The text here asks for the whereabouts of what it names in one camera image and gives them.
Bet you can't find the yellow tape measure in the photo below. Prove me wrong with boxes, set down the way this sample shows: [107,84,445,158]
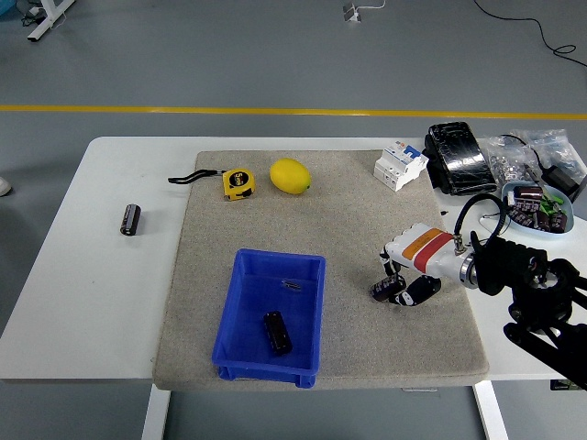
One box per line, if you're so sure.
[167,167,257,203]

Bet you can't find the clear bag of nuts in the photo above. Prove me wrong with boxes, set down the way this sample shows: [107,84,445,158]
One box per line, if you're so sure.
[483,136,542,184]

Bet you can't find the clear plastic bag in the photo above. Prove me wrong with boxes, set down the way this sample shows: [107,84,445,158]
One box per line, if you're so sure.
[510,128,574,171]

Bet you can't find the white circuit breaker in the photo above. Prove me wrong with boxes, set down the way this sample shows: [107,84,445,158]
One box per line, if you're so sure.
[372,141,430,193]

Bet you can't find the yellow lemon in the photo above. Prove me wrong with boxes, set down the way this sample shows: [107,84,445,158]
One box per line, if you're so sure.
[269,157,313,195]

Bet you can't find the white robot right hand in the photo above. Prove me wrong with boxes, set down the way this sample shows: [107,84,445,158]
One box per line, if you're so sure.
[379,223,465,307]

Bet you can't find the black power adapter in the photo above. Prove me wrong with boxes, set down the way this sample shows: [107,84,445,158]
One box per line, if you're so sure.
[540,164,587,203]

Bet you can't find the blue plastic box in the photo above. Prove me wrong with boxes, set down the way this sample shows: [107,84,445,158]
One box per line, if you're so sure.
[210,247,327,390]

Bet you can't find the dark cylindrical battery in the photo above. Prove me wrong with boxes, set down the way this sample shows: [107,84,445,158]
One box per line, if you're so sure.
[119,203,142,237]
[370,273,407,303]
[262,310,294,357]

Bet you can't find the green plastic parts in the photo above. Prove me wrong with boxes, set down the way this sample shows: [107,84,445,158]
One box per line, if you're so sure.
[538,193,570,215]

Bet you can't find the black wrapped device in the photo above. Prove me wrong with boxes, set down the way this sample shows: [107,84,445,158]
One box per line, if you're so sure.
[422,121,500,197]

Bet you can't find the white stand foot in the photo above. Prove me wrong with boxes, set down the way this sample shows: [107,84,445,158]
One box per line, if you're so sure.
[26,0,77,45]

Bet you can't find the white table leg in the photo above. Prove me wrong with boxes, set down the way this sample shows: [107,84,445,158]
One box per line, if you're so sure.
[140,383,172,440]
[472,380,510,440]

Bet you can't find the black floor cable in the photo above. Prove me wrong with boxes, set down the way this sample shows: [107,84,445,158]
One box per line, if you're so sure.
[471,0,587,69]

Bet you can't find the grey-brown mat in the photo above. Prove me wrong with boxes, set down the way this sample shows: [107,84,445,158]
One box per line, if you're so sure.
[152,149,491,391]

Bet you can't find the light blue bowl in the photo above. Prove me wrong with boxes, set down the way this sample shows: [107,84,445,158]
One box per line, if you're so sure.
[500,181,577,240]

